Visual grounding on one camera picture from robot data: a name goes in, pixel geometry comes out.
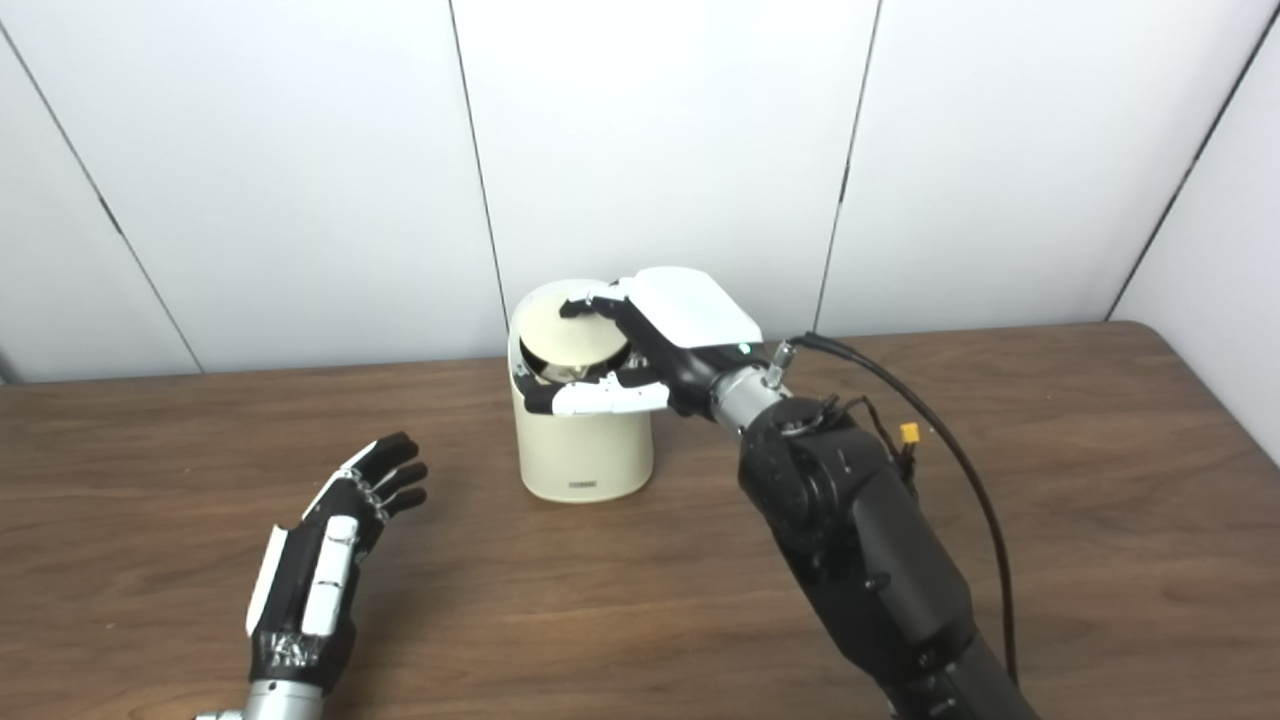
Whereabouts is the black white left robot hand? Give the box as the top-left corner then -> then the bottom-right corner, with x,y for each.
245,432 -> 429,691

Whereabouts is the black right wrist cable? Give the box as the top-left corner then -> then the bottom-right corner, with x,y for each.
765,332 -> 1019,686

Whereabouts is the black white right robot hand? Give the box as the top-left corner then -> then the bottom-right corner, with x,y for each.
520,266 -> 766,421

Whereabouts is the cream round bin lid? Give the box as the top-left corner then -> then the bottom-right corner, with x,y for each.
518,290 -> 633,384

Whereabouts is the cream-colored round bin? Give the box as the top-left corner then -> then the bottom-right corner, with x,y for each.
508,280 -> 656,504

